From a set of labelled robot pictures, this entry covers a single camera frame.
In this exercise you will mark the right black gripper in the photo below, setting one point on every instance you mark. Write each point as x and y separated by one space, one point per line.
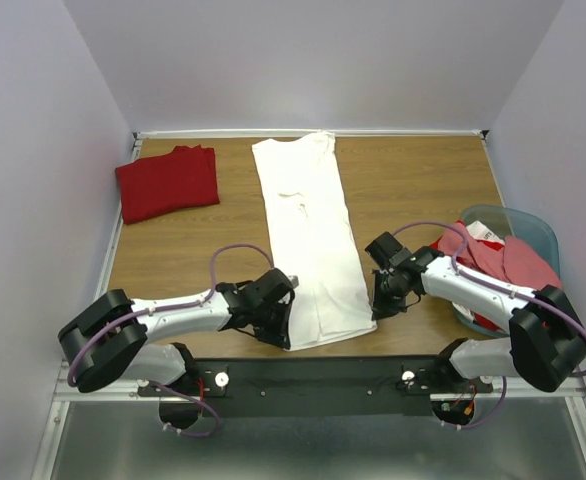
382 307

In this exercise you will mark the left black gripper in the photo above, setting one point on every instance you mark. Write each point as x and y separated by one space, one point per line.
280 335

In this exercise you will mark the white t shirt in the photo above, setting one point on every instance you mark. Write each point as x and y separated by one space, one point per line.
311 238

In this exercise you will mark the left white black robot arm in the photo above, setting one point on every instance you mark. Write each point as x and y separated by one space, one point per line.
115 336

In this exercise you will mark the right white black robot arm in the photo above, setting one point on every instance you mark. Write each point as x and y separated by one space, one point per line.
544 343

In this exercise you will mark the white garment in basket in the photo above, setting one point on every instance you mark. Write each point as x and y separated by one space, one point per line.
479 231

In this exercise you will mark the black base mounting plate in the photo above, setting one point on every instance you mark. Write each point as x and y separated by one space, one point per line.
321 386

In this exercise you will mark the pink t shirt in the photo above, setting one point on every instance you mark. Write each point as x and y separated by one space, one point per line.
513 261

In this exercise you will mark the teal laundry basket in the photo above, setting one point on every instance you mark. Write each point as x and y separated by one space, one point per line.
533 220

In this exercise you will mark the folded dark red t shirt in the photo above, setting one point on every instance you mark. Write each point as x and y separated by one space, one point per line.
150 187

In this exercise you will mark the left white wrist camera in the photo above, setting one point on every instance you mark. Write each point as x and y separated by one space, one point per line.
292 282

